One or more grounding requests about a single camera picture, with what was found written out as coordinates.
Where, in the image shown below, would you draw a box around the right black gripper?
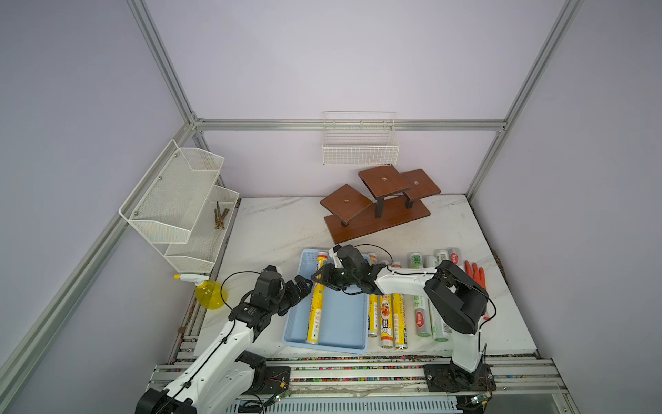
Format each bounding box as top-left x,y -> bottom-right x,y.
310,263 -> 359,290

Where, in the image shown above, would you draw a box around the yellow wrap roll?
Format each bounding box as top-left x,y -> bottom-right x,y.
367,294 -> 379,337
379,295 -> 394,348
306,282 -> 325,345
391,293 -> 408,350

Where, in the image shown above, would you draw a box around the light blue plastic basket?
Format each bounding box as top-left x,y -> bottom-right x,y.
283,247 -> 372,355

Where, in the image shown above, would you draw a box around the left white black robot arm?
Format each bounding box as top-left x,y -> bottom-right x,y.
136,265 -> 314,413

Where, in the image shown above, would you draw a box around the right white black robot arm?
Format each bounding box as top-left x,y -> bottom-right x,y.
311,245 -> 491,374

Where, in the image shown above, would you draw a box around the yellow spray bottle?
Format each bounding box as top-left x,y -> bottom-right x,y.
174,274 -> 227,310

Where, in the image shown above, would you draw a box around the brown wooden tiered stand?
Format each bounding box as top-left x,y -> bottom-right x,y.
321,165 -> 441,243

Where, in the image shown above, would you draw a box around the brown sticks in shelf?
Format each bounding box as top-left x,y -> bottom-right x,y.
214,202 -> 230,229

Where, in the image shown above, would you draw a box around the white mesh two-tier shelf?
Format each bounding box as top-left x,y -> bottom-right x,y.
118,141 -> 240,274

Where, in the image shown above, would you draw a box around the red rubber glove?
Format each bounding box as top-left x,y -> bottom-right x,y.
464,260 -> 487,290

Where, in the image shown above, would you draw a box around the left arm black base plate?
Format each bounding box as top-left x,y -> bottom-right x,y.
245,366 -> 291,396

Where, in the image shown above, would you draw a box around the white wire wall basket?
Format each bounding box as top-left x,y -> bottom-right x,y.
322,111 -> 400,167

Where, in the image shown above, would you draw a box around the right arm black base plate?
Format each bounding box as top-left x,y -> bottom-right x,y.
423,362 -> 497,393

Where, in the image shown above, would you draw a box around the aluminium rail base frame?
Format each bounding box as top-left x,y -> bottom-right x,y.
136,354 -> 580,414

